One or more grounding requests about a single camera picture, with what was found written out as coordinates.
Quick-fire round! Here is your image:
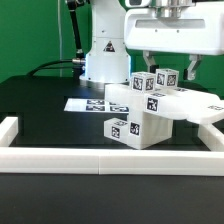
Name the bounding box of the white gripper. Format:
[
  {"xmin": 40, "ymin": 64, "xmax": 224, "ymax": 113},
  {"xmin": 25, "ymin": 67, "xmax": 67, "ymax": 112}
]
[{"xmin": 124, "ymin": 0, "xmax": 224, "ymax": 81}]

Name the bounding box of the white chair back frame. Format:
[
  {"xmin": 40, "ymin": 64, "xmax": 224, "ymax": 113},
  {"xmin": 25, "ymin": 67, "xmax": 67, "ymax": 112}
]
[{"xmin": 105, "ymin": 84, "xmax": 224, "ymax": 124}]

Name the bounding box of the white chair seat part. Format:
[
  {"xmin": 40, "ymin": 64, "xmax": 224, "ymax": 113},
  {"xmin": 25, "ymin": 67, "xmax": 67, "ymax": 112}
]
[{"xmin": 127, "ymin": 110, "xmax": 173, "ymax": 150}]

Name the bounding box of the white U-shaped fence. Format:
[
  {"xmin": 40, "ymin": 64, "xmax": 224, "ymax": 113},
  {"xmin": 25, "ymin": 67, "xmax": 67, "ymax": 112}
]
[{"xmin": 0, "ymin": 117, "xmax": 224, "ymax": 176}]

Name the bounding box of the white marker base plate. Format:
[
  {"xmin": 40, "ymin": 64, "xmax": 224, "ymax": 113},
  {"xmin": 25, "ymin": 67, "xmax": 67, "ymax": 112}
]
[{"xmin": 64, "ymin": 98, "xmax": 129, "ymax": 114}]

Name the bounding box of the black cable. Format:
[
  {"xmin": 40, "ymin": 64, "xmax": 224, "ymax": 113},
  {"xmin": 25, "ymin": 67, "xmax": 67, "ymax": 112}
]
[{"xmin": 27, "ymin": 59, "xmax": 75, "ymax": 77}]

